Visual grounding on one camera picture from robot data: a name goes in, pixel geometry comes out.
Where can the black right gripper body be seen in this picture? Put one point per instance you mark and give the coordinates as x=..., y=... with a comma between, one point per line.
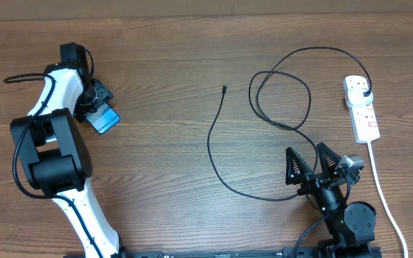
x=315, y=185

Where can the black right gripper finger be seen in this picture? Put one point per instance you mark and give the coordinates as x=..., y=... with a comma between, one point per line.
x=328, y=160
x=297, y=170

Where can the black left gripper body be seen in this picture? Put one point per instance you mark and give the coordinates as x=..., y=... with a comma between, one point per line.
x=97, y=94

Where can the blue-screen Galaxy smartphone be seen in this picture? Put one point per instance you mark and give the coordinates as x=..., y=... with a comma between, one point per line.
x=103, y=119

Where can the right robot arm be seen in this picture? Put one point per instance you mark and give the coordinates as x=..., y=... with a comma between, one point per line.
x=350, y=225

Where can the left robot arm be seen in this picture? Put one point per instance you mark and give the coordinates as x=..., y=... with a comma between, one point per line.
x=51, y=159

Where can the white charger plug adapter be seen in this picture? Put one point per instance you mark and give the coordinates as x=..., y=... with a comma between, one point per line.
x=355, y=98

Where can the white power strip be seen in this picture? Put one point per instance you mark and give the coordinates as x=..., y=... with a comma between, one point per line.
x=363, y=119

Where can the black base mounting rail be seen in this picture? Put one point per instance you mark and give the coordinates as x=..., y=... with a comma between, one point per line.
x=228, y=254

